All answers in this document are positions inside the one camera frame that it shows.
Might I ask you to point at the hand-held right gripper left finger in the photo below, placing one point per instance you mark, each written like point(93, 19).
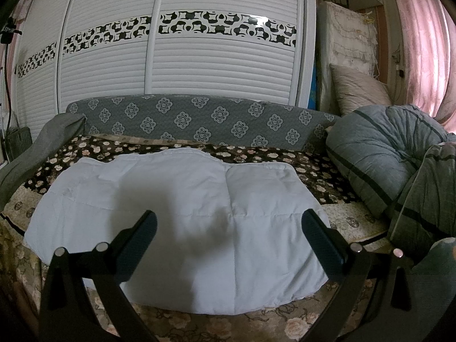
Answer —
point(139, 242)

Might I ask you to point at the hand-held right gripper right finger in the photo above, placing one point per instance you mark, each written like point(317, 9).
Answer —
point(324, 238)

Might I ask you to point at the white padded jacket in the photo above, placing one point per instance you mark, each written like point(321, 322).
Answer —
point(199, 203)

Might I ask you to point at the dark floral blanket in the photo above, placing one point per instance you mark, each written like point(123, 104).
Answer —
point(313, 171)

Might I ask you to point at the grey striped quilt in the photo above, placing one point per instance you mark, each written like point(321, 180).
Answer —
point(377, 149)

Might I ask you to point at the pale grey cloth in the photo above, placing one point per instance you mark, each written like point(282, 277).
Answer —
point(436, 278)

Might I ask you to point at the beige pillow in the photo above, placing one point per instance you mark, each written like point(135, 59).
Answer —
point(359, 89)

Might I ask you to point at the black basket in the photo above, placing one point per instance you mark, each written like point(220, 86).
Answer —
point(18, 142)

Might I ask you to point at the white slatted wardrobe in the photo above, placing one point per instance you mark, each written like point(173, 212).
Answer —
point(221, 60)

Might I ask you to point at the plastic-wrapped mattress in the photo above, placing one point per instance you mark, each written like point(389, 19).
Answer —
point(347, 35)

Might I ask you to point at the pink curtain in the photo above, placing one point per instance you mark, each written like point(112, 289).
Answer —
point(424, 42)

